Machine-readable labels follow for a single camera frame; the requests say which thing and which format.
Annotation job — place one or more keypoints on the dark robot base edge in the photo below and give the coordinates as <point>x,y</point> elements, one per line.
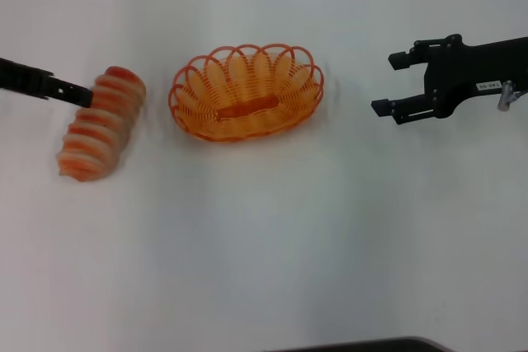
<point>392,345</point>

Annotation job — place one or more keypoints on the orange striped bread loaf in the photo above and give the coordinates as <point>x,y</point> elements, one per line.
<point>103,121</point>

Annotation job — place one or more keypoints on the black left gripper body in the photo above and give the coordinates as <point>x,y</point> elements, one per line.
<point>22,78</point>

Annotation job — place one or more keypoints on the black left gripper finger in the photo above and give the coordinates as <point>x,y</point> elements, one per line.
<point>70,92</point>

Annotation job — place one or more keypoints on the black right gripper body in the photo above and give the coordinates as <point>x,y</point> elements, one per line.
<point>466,71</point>

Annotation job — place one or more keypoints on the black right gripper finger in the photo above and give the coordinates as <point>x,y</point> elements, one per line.
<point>416,109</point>
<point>431,49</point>

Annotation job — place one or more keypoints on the orange woven plastic basket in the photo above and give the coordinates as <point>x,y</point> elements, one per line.
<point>247,106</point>

